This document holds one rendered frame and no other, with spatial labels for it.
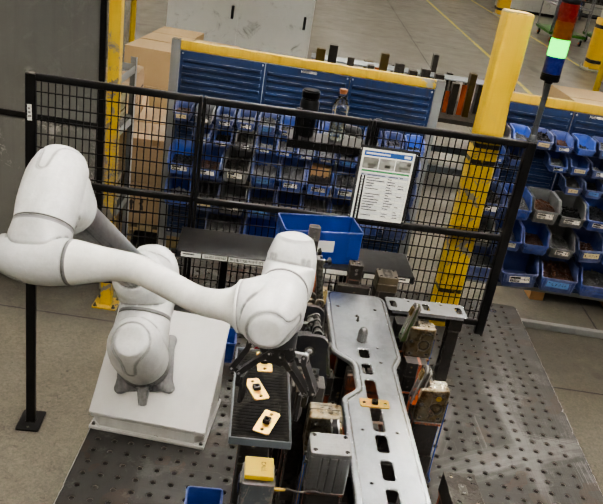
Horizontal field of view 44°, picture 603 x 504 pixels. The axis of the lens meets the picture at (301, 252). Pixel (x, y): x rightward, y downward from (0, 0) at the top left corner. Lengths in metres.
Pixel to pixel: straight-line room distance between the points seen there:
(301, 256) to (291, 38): 7.29
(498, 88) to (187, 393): 1.58
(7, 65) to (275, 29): 4.93
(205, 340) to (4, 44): 2.25
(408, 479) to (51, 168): 1.11
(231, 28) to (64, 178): 7.10
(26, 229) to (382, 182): 1.61
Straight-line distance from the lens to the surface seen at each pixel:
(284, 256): 1.47
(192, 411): 2.34
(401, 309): 2.68
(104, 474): 2.28
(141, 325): 2.14
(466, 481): 1.94
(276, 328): 1.33
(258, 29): 8.71
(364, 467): 1.93
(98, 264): 1.62
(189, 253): 2.79
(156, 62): 6.32
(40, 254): 1.66
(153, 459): 2.33
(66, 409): 3.67
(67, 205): 1.71
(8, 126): 4.27
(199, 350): 2.38
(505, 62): 2.94
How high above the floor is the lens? 2.21
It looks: 24 degrees down
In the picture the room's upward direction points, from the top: 9 degrees clockwise
